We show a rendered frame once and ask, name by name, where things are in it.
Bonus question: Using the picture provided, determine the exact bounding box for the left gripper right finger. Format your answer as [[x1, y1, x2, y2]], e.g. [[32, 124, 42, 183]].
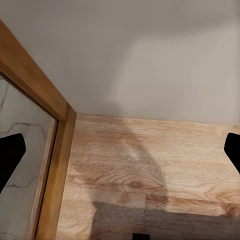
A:
[[224, 133, 240, 173]]

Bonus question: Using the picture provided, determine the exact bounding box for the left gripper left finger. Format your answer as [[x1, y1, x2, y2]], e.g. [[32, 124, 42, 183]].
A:
[[0, 133, 26, 193]]

